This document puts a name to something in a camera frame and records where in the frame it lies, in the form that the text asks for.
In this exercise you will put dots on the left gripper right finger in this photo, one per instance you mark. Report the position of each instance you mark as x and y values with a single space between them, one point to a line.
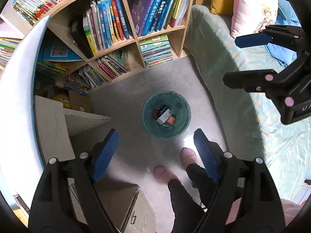
245 198

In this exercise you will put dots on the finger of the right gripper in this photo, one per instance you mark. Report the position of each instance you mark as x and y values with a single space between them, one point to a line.
251 40
251 81

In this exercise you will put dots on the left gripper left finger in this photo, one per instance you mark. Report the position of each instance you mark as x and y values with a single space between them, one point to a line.
66 199

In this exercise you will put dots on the orange clay bag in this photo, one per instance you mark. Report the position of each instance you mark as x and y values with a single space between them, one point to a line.
171 121

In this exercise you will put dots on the maroon rectangular box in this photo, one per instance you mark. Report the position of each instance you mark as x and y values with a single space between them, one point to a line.
155 113

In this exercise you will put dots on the teal trash bin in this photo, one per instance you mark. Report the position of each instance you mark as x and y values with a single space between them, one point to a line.
180 110

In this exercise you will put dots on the pink pillow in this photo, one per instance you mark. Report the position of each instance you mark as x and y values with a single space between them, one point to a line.
251 16

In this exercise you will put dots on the blue blanket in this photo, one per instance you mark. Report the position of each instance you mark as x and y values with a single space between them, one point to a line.
285 16

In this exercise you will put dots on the drawer cabinet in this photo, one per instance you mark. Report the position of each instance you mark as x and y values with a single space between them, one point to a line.
126 206

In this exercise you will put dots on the white desk cabinet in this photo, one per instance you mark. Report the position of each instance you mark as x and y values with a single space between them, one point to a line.
56 124

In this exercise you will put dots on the pink right slipper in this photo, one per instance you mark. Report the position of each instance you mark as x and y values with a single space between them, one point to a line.
188 157

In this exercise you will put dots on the pink slipper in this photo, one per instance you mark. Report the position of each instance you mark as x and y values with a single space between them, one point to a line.
163 175
188 157

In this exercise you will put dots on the pink left slipper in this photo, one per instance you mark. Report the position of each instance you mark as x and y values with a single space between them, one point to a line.
163 175

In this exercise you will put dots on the wooden bookshelf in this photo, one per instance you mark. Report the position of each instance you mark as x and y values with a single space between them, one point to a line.
91 43

